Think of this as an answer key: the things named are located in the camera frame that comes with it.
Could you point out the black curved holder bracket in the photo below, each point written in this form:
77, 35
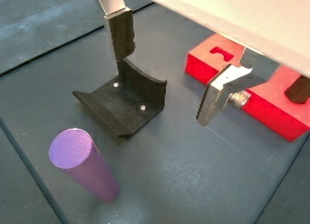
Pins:
126, 101

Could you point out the red shape board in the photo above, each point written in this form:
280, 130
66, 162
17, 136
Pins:
263, 101

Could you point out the dark brown cylinder peg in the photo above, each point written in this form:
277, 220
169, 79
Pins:
298, 92

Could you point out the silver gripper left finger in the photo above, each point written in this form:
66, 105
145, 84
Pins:
118, 17

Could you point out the purple cylinder peg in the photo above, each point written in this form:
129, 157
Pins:
73, 153

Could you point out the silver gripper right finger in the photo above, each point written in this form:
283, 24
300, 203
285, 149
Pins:
233, 79

